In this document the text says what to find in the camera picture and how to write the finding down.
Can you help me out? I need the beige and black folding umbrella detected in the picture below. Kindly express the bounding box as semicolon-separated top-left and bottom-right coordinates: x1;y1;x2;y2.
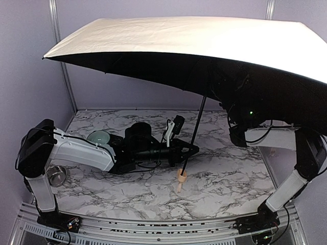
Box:
43;16;326;183

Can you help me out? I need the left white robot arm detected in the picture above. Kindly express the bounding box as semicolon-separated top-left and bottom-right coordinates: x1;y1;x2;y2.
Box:
15;116;199;213

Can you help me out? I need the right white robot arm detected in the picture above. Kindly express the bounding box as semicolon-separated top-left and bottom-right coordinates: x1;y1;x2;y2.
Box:
228;121;326;218

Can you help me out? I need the green lidded bowl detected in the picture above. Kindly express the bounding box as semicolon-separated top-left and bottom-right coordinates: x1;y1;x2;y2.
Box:
87;130;111;145

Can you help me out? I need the clear glass cup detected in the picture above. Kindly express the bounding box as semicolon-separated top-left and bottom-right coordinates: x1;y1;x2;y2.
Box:
46;165;67;187

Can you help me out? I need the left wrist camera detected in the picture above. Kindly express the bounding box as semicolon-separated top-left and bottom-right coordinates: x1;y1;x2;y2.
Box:
163;115;185;148

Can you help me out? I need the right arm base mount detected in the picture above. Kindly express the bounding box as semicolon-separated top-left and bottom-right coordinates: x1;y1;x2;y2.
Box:
233;203;280;234

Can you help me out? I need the aluminium front rail frame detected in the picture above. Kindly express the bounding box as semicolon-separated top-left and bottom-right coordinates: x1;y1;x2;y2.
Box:
9;203;308;244

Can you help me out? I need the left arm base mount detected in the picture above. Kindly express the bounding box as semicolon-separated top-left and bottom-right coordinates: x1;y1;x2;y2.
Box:
37;210;82;233

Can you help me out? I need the right aluminium corner post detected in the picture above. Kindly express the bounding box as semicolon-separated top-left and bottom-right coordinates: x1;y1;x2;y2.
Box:
265;0;276;20

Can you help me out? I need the aluminium corner post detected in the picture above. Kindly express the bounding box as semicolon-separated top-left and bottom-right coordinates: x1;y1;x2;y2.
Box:
265;0;276;20
48;0;78;114

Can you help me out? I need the left aluminium corner post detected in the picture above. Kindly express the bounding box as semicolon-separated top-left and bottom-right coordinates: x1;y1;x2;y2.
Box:
48;0;78;114

